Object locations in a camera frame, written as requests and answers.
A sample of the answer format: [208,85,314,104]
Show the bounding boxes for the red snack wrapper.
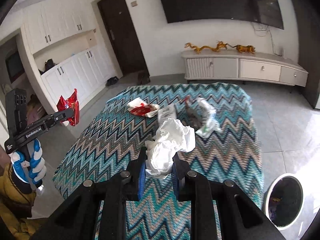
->
[56,88,80,126]

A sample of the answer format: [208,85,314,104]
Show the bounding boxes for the white tissue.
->
[145,118,195,179]

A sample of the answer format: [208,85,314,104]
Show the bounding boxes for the white milk carton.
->
[157,104,177,126]

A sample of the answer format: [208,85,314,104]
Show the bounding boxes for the white round trash bin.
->
[263,173,304,231]

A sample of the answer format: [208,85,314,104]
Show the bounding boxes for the blue white gloved hand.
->
[9,139,47,194]

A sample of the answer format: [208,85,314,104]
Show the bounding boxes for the zigzag knitted table cloth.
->
[53,82,264,239]

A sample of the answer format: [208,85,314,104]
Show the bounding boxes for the black shoes on floor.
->
[106,76,119,87]

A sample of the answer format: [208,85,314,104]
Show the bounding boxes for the crumpled clear plastic wrapper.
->
[184,96,222,139]

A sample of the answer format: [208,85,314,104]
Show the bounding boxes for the red white paper bag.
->
[127,97,160,118]

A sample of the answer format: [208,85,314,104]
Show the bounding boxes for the dark entrance door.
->
[98,0,149,75]

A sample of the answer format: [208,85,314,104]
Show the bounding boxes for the white TV cabinet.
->
[182,50,308,87]

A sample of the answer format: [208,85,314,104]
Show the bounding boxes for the golden tiger figurine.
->
[228,44,255,54]

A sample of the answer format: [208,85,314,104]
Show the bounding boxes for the golden dragon figurine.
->
[184,41,227,54]

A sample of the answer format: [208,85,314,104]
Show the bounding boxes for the white wall cupboard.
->
[21,0,123,113]

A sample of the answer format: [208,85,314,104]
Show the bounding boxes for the black wall television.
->
[161,0,284,29]

